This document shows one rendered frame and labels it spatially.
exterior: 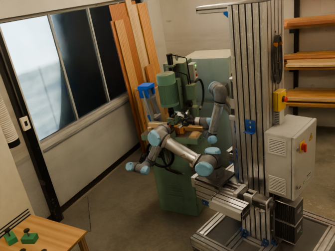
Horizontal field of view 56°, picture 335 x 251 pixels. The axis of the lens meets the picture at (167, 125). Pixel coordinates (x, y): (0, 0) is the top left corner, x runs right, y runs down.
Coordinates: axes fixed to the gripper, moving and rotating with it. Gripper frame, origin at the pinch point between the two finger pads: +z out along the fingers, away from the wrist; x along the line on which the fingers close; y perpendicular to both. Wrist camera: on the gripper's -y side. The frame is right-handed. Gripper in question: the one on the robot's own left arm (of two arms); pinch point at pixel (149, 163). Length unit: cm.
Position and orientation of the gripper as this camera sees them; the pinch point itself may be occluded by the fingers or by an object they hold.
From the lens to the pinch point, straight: 294.5
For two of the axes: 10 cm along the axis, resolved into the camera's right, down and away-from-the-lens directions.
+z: 4.4, 1.0, 8.9
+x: 8.9, 0.5, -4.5
